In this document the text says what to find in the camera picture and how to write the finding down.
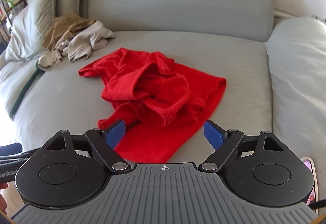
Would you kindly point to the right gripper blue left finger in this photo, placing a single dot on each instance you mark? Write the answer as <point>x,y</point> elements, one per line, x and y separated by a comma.
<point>103,143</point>

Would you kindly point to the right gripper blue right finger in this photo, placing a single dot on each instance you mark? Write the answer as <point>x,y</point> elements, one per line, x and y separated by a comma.
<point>225,143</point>

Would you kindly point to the red t-shirt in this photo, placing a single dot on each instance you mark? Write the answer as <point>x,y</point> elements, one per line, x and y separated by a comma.
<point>162,103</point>

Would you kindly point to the person's left hand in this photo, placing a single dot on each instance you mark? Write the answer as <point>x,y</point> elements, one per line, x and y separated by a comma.
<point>3,204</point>

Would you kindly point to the white throw blanket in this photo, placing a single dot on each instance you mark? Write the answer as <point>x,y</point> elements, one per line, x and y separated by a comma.
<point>14,76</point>

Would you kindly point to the dark green fabric strip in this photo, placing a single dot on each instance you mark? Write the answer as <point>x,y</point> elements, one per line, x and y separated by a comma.
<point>38,72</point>

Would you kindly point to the beige crumpled garment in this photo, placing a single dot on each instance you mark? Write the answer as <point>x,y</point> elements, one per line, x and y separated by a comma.
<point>79,47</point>

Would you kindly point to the grey right sofa cushion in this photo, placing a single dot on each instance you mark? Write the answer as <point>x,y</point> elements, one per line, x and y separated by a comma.
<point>296,53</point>

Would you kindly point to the grey sofa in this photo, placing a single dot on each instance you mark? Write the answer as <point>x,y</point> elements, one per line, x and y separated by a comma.
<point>63,99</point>

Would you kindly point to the tan brown crumpled garment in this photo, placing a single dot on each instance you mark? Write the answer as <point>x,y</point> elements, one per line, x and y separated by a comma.
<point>64,28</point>

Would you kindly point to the front olive green pillow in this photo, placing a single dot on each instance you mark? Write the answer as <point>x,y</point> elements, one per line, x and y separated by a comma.
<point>29,29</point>

